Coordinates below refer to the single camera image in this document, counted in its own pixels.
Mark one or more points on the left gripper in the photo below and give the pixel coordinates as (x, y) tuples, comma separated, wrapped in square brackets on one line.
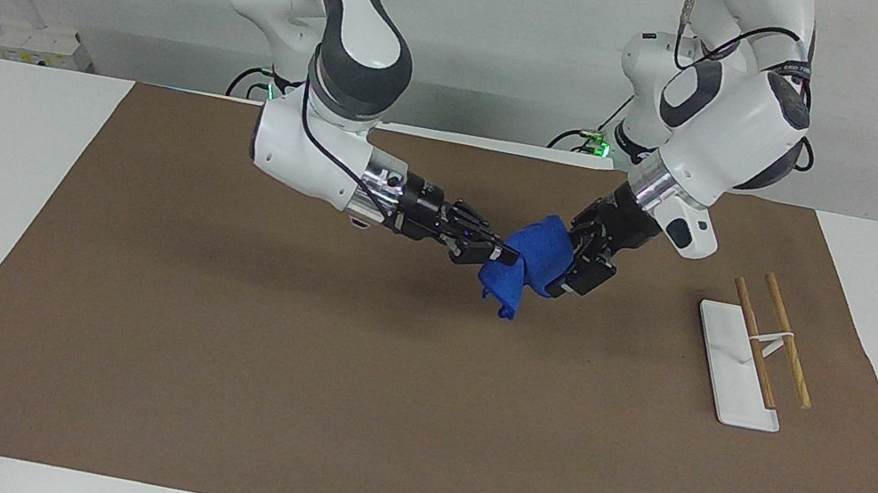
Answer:
[(619, 224)]

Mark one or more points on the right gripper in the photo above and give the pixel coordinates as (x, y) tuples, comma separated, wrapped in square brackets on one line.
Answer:
[(421, 207)]

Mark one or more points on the blue towel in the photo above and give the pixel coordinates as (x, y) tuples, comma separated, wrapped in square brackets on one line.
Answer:
[(531, 263)]

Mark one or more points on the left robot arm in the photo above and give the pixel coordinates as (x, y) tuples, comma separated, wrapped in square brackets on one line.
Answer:
[(741, 119)]

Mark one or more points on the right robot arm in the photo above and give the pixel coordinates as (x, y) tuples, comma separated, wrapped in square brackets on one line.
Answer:
[(362, 16)]

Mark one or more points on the white rack with wooden bars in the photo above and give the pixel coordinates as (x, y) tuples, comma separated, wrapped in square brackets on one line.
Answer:
[(738, 371)]

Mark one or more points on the white box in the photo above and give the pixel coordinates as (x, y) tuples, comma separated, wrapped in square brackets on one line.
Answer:
[(45, 46)]

